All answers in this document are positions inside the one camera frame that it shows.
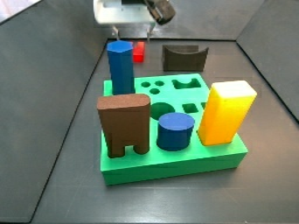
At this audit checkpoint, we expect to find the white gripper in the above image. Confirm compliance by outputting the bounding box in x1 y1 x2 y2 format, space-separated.
94 0 155 43

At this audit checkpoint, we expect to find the red double-square block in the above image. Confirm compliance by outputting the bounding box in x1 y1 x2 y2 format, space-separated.
132 41 146 63

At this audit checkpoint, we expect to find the green foam shape board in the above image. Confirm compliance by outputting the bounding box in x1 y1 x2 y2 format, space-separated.
100 73 249 186

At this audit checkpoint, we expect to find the blue hexagonal prism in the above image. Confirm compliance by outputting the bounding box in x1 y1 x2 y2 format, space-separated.
107 40 135 95

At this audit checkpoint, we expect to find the black curved stand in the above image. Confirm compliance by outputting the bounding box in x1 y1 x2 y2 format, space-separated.
163 45 210 72

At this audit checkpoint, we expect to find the brown arch block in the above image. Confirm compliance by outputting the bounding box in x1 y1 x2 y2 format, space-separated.
98 94 151 158

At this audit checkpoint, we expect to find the yellow rectangular block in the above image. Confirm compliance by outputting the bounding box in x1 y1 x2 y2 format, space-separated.
198 80 258 146

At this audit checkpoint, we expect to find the blue short cylinder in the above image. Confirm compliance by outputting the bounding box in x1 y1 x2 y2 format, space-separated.
156 112 195 151

